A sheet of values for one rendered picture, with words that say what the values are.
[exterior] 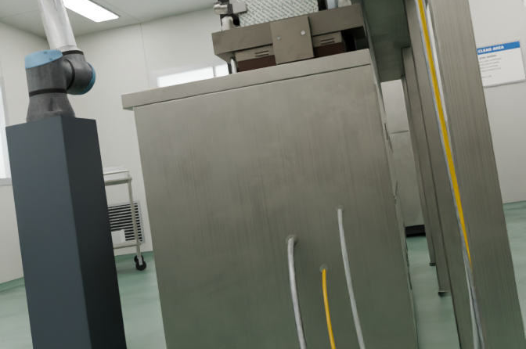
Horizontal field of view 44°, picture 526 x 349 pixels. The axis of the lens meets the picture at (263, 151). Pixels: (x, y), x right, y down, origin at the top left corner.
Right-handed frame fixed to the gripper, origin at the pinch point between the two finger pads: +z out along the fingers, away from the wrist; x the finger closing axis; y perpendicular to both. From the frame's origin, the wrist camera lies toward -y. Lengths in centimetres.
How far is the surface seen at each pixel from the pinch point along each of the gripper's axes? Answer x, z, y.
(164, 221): -34, 31, -66
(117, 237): 422, -128, -225
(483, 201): -85, 90, -21
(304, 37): -30.0, 37.8, -6.5
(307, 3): -8.3, 28.7, 4.5
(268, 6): -8.3, 18.9, -1.7
